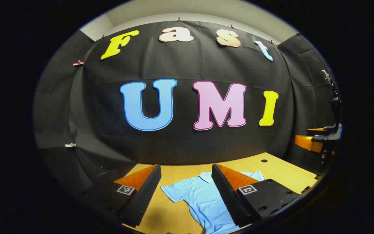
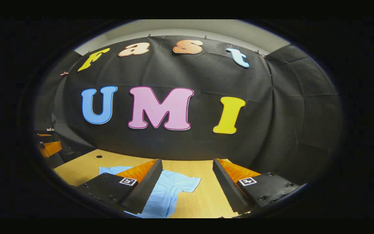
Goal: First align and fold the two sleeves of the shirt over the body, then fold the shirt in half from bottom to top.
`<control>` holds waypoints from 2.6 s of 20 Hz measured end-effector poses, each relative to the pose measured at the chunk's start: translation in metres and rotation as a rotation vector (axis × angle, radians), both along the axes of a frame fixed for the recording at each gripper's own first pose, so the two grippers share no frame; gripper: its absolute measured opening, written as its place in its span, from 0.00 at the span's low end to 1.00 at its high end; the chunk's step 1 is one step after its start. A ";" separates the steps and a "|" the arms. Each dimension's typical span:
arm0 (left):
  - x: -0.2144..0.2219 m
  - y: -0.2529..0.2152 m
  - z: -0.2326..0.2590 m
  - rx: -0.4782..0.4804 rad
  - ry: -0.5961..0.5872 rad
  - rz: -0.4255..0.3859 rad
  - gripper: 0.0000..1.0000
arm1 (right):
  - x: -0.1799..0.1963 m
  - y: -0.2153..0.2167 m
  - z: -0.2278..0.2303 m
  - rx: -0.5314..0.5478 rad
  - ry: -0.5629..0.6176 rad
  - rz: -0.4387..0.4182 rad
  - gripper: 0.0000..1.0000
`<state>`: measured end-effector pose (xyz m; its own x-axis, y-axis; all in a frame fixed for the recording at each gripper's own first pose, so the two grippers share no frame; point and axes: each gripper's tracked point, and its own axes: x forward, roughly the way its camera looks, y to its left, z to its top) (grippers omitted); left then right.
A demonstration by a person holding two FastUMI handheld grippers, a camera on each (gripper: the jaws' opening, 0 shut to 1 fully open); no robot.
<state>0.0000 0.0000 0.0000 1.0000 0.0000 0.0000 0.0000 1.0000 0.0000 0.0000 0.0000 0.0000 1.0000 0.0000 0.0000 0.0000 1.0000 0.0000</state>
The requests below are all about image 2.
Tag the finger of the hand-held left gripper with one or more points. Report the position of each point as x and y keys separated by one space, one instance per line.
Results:
x=52 y=149
x=45 y=138

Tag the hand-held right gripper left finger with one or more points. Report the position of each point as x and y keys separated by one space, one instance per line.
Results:
x=146 y=188

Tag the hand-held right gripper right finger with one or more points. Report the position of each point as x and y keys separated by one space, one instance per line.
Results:
x=226 y=188

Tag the light blue T-shirt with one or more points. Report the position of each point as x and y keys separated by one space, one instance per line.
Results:
x=170 y=191

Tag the black backdrop cloth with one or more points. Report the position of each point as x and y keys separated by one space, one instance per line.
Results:
x=206 y=78

